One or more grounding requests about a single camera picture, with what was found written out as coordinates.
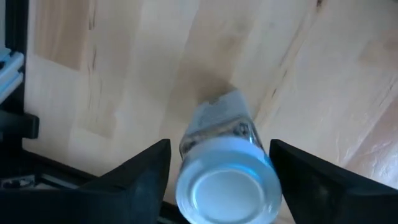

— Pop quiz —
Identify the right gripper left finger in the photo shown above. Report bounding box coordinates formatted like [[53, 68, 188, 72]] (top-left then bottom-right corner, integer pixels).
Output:
[[0, 138, 172, 224]]

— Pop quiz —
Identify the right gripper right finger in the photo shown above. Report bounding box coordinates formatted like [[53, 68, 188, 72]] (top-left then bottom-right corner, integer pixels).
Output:
[[269, 139, 398, 224]]

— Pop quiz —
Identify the white-lid spice jar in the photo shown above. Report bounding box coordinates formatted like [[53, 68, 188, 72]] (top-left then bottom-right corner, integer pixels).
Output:
[[175, 88, 283, 224]]

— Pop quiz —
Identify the pale ribbed metal part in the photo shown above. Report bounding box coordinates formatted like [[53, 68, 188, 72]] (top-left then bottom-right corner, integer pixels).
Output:
[[0, 46, 25, 105]]

